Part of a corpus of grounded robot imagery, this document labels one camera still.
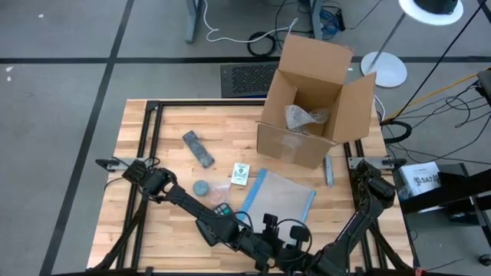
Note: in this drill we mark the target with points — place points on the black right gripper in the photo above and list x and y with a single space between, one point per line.
301 260

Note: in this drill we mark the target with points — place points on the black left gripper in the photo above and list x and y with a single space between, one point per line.
261 249

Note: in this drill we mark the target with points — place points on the mesh pouch with blue trim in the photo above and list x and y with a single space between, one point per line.
280 195

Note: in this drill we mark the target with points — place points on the brown cardboard box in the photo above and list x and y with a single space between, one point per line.
295 147

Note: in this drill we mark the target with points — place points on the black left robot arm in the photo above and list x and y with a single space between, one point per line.
184 199

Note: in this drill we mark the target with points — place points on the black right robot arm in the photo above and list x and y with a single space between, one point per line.
368 203

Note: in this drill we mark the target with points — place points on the white card box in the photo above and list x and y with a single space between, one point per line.
240 174

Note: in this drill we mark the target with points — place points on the clear bag with pink item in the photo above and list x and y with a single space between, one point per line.
220 195

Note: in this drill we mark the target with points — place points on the grey metal bar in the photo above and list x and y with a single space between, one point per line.
328 170

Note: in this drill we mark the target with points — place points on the grey round object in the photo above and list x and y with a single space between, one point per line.
201 188

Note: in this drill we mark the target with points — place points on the grey mounting plate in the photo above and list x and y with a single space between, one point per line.
356 161

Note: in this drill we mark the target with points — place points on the dark grey remote control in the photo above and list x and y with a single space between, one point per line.
197 149

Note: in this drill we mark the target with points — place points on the crumpled clear plastic wrap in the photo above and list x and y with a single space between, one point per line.
301 117

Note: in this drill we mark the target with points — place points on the red clamp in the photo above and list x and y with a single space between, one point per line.
421 272

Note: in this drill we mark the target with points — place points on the white printed box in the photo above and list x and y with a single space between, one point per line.
422 178

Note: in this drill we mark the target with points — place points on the black perforated computer tower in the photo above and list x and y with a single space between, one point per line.
245 80

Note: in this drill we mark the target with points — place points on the white round-base pole stand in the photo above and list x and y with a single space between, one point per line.
385 69

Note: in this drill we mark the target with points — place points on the black caster wheel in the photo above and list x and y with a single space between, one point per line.
485 260

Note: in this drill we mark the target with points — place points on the grey desk leg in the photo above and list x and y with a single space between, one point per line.
316 19
193 23

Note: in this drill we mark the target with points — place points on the black power strip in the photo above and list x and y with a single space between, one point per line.
340 19

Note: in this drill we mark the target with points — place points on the grey device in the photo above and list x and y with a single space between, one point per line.
485 86

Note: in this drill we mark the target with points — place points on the black tower on white base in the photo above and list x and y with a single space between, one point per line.
437 5

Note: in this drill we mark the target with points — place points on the black metal table frame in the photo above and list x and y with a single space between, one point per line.
211 102

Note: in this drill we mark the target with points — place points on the black cart frame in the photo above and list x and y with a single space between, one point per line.
460 188

